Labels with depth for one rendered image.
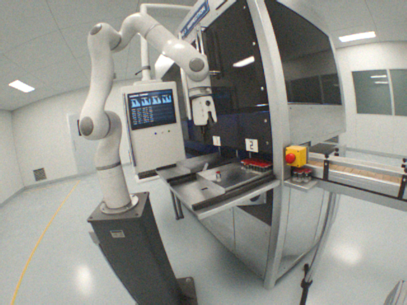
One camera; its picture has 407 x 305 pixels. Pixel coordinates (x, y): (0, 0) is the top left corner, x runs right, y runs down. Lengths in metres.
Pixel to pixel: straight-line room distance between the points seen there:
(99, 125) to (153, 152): 0.90
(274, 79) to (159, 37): 0.47
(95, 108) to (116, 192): 0.34
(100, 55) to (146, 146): 0.95
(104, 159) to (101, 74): 0.34
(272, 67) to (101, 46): 0.68
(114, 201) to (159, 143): 0.86
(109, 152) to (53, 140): 5.92
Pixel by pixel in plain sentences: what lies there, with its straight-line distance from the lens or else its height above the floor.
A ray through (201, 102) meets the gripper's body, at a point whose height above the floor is 1.23.
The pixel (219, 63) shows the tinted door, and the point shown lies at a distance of 1.07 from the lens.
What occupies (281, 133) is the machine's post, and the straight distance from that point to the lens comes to 0.72.
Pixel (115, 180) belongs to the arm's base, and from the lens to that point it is 0.73.
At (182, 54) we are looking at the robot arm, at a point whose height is 1.39.
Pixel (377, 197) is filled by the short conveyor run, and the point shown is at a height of 0.87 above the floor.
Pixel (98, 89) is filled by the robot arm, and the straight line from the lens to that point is 0.71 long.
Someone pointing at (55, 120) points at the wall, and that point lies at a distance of 6.55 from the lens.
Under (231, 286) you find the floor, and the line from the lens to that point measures 1.40.
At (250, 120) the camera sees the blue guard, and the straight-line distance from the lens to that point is 0.85.
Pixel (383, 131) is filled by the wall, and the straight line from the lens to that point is 5.20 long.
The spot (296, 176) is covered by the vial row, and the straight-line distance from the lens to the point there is 0.76.
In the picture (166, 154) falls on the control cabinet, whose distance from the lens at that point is 1.51.
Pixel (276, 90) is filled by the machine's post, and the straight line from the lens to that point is 0.72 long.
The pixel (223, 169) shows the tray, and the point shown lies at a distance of 0.94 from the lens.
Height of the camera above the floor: 1.18
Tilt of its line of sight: 11 degrees down
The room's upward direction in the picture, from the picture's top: 7 degrees counter-clockwise
